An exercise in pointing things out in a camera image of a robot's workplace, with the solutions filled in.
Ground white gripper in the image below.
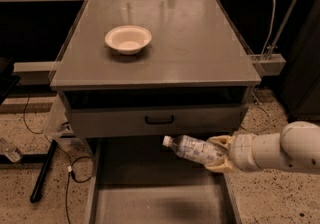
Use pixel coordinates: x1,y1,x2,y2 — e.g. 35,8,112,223
204,134,257,173

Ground clear plastic water bottle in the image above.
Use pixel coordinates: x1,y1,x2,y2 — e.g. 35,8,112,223
163,135,227,165

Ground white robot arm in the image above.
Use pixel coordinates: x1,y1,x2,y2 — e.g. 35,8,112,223
205,121,320,175

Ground open grey middle drawer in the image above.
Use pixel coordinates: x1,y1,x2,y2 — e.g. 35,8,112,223
84,136,242,224

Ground grey drawer cabinet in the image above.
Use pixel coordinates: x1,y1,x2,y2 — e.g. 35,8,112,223
48,0,262,224

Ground white paper bowl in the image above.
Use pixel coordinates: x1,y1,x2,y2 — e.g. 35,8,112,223
104,25,152,55

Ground black metal floor bar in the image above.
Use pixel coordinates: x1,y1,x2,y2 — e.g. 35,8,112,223
30,140,58,203

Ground clear plastic floor object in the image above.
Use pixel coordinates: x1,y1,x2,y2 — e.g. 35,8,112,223
0,138,23,163

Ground black object at left edge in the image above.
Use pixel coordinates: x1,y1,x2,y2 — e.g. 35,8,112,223
0,57,20,105

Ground grey upper drawer black handle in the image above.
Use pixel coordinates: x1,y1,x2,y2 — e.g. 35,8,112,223
66,104,248,138

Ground white power cable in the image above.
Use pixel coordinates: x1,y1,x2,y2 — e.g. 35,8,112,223
259,0,277,60

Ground black floor cable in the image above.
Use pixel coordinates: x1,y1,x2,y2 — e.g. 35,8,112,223
21,94,93,224

